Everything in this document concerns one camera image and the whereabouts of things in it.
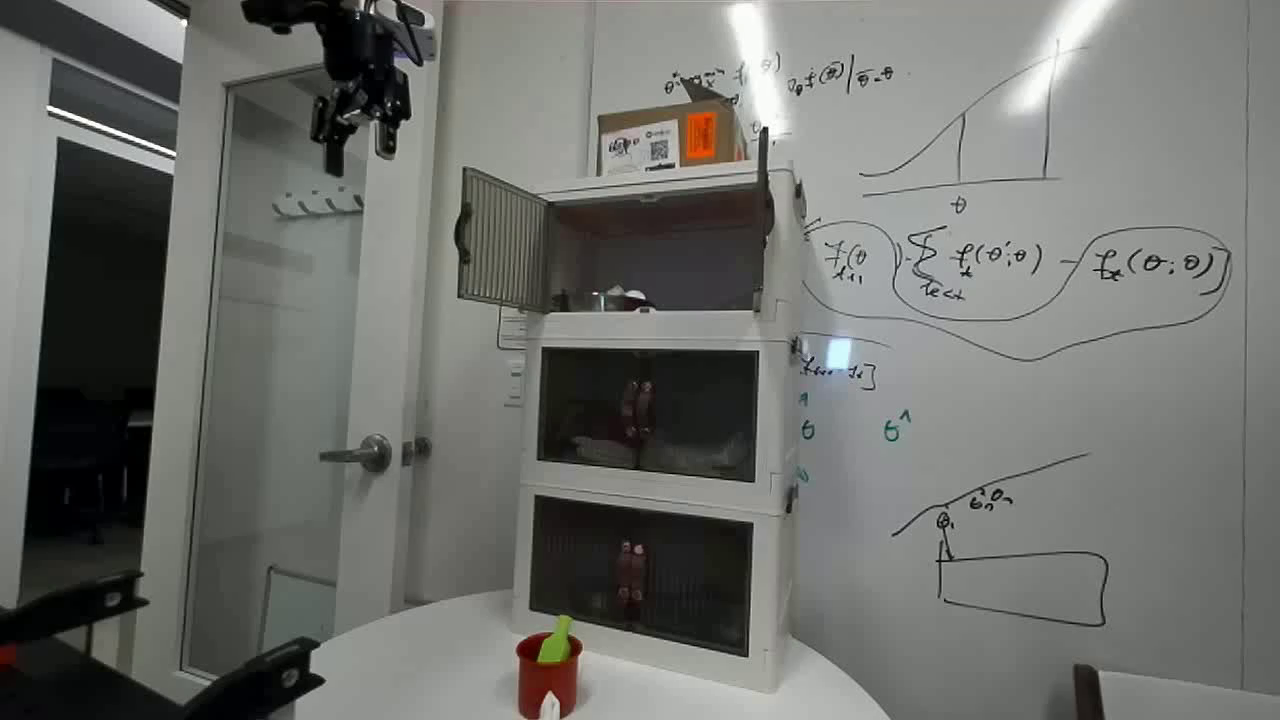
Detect white framed glass door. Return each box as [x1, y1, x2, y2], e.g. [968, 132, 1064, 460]
[131, 0, 448, 685]

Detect red bottle in cabinet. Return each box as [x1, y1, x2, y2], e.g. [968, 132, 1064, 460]
[611, 538, 652, 612]
[611, 376, 661, 452]

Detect silver metal bowl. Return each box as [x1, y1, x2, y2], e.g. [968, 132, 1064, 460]
[555, 282, 661, 319]

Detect white coat hook rack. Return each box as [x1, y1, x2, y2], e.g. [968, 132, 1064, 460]
[270, 186, 367, 224]

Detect cardboard box with orange label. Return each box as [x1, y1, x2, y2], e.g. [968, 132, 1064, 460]
[592, 94, 754, 181]

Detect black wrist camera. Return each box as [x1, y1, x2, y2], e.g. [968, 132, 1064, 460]
[238, 0, 327, 41]

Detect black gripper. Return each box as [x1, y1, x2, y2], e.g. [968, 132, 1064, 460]
[307, 0, 440, 181]

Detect tinted open cabinet door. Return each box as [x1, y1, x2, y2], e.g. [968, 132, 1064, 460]
[454, 165, 555, 316]

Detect silver door lever handle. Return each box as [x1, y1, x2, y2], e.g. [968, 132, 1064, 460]
[316, 433, 398, 480]

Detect black chair armrest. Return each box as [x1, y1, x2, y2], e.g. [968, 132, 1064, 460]
[0, 636, 327, 720]
[0, 574, 154, 653]

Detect white three-tier cabinet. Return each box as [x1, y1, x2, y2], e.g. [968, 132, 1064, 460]
[513, 162, 814, 696]

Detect green item in cup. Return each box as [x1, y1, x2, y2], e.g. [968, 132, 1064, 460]
[535, 612, 580, 669]

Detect white wall switch plate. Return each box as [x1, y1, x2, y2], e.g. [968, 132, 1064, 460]
[492, 307, 541, 355]

